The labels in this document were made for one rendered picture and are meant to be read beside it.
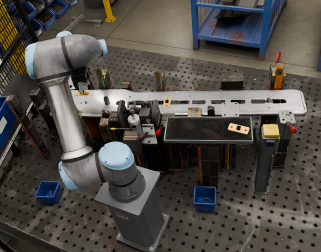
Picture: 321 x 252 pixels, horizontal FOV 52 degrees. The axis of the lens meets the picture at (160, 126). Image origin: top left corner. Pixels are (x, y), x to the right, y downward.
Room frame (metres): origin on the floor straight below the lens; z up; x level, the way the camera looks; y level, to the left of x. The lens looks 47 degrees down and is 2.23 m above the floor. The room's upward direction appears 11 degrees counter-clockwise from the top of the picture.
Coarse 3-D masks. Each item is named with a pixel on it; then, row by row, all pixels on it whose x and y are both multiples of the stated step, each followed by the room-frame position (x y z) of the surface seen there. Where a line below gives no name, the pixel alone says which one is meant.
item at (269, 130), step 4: (264, 124) 0.88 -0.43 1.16; (268, 124) 0.88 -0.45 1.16; (272, 124) 0.87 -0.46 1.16; (276, 124) 0.87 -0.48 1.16; (264, 128) 0.86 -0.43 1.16; (268, 128) 0.86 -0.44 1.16; (272, 128) 0.85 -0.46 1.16; (276, 128) 0.85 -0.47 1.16; (264, 132) 0.84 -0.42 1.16; (268, 132) 0.84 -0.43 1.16; (272, 132) 0.83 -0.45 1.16; (276, 132) 0.83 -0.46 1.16
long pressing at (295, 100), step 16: (80, 96) 1.48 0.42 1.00; (96, 96) 1.46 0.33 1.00; (112, 96) 1.43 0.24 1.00; (128, 96) 1.40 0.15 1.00; (144, 96) 1.38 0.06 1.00; (160, 96) 1.35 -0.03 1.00; (176, 96) 1.33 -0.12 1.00; (192, 96) 1.30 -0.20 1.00; (208, 96) 1.28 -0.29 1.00; (224, 96) 1.26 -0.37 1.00; (240, 96) 1.23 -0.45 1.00; (256, 96) 1.21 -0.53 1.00; (272, 96) 1.19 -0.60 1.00; (288, 96) 1.17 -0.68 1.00; (96, 112) 1.32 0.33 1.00; (160, 112) 1.23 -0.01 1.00; (176, 112) 1.20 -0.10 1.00; (240, 112) 1.12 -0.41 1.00; (256, 112) 1.10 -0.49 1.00; (272, 112) 1.08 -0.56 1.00; (304, 112) 1.04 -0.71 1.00
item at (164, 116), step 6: (168, 114) 1.13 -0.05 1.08; (174, 114) 1.12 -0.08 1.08; (162, 120) 1.10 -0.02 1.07; (162, 132) 1.06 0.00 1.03; (168, 144) 1.07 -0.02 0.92; (174, 144) 1.06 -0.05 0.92; (168, 150) 1.07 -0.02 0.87; (174, 150) 1.06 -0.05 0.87; (168, 156) 1.07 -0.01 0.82; (174, 156) 1.06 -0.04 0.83; (168, 162) 1.07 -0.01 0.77; (174, 162) 1.06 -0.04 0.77; (180, 162) 1.09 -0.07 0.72; (168, 168) 1.07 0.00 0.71; (174, 168) 1.06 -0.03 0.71; (180, 168) 1.05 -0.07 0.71
